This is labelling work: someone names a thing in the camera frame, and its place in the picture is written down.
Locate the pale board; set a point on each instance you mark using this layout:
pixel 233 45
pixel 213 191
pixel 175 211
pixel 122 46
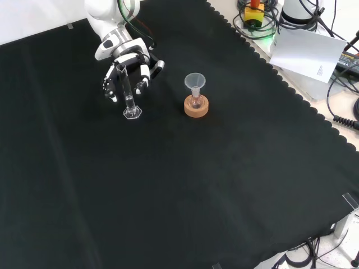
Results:
pixel 305 50

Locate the black scalloped bench cloth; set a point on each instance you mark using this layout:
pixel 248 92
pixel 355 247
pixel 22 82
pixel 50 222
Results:
pixel 168 173

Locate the black round foot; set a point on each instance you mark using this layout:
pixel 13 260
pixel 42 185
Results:
pixel 356 106

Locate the clear tape strip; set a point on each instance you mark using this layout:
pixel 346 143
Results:
pixel 350 200

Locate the white cylindrical base black band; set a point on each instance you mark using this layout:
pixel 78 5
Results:
pixel 294 12

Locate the clear plastic funnel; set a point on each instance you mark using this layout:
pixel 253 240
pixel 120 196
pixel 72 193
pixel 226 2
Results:
pixel 195 79

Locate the black power adapter yellow label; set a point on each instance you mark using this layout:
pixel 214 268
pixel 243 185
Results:
pixel 349 60

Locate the white wrist camera shell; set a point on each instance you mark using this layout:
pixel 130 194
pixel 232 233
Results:
pixel 105 46

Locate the small round-bottom glass flask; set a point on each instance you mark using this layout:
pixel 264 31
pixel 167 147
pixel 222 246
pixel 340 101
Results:
pixel 195 102

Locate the yellow stop button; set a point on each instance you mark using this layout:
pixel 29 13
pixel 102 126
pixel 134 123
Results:
pixel 253 16

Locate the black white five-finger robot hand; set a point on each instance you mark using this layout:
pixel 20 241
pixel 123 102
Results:
pixel 127 59

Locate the black tripod leg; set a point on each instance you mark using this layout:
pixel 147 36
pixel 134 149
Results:
pixel 352 42

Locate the clear glass graduated cylinder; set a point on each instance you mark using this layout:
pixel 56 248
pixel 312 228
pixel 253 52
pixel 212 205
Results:
pixel 131 113

